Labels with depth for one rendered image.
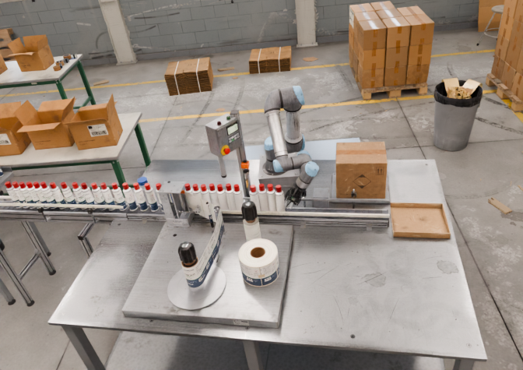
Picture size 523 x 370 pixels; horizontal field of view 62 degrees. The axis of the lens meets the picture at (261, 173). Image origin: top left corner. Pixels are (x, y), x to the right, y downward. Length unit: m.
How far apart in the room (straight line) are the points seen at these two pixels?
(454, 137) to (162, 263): 3.29
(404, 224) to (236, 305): 1.09
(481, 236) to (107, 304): 2.85
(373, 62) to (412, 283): 3.77
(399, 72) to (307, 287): 3.98
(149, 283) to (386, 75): 4.22
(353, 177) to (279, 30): 5.39
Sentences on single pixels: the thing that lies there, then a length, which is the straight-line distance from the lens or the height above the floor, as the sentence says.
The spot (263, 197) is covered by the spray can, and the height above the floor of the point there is 1.01.
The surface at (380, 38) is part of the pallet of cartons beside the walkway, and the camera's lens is 5.64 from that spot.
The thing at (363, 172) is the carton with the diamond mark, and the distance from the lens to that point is 2.71.
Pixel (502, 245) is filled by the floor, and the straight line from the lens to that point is 3.95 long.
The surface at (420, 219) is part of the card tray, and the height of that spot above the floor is 0.83.
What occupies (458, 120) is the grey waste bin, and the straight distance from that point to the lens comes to 4.72.
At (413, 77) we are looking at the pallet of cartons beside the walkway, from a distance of 5.94.
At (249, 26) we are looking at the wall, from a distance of 7.85.
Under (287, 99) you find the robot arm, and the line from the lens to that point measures 2.58.
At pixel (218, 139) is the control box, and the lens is 2.46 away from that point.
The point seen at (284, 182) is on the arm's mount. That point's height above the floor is 0.87.
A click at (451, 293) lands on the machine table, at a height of 0.83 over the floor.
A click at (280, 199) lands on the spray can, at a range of 2.60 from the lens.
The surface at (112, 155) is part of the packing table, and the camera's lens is 3.89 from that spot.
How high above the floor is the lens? 2.63
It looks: 35 degrees down
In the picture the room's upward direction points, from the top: 8 degrees counter-clockwise
